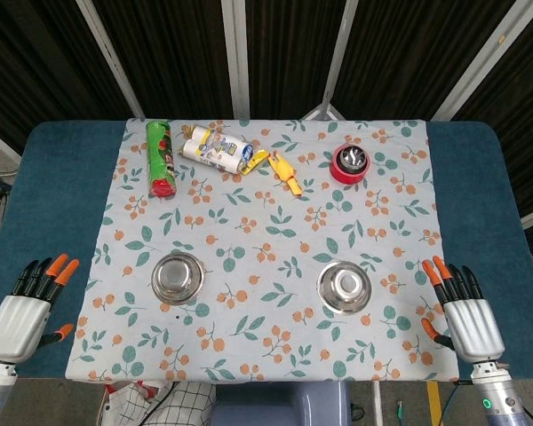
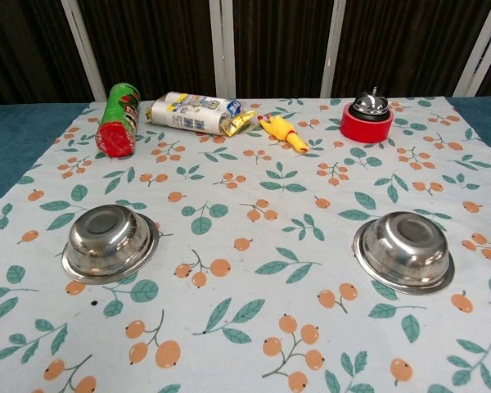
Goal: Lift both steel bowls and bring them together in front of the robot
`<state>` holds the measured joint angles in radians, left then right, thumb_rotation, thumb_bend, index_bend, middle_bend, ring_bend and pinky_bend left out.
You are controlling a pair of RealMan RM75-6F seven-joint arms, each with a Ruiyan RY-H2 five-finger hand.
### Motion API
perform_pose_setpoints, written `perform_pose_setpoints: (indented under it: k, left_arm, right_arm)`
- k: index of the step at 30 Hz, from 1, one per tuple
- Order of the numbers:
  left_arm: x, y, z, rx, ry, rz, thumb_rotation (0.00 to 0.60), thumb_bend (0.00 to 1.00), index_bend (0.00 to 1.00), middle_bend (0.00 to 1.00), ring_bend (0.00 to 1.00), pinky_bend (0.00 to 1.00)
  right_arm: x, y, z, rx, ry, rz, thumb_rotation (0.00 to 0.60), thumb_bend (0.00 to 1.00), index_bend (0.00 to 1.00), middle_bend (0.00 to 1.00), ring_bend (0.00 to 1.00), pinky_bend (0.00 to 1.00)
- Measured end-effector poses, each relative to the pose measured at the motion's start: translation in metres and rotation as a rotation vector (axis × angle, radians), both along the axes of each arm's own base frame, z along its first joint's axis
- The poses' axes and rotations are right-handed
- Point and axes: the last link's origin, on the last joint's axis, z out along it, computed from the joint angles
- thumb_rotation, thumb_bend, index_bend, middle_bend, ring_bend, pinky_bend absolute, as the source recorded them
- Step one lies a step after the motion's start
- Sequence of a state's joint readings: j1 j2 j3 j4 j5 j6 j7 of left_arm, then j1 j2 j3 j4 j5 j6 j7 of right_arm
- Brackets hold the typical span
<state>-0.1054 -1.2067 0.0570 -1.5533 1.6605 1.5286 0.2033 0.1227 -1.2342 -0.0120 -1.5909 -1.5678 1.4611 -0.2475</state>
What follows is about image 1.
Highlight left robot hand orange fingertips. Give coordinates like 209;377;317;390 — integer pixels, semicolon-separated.
0;253;80;366

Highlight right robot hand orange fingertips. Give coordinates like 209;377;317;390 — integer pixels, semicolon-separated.
420;256;506;366

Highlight metal bowl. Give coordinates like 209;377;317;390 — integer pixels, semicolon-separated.
151;253;205;305
317;261;373;312

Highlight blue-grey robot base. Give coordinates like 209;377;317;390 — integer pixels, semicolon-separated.
211;382;352;426

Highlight blue table cover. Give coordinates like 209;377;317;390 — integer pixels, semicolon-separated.
0;119;533;383

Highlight round metal cup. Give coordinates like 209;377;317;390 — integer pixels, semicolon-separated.
336;145;368;175

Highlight green chips can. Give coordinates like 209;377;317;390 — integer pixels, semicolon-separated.
145;120;179;200

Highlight floral print tablecloth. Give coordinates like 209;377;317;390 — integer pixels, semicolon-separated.
66;117;461;383

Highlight yellow rubber chicken toy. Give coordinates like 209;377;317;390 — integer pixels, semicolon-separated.
267;151;303;197

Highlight white tripod stand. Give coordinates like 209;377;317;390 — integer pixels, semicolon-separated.
301;86;346;121

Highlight green cable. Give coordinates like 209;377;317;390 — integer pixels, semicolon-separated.
442;382;461;426

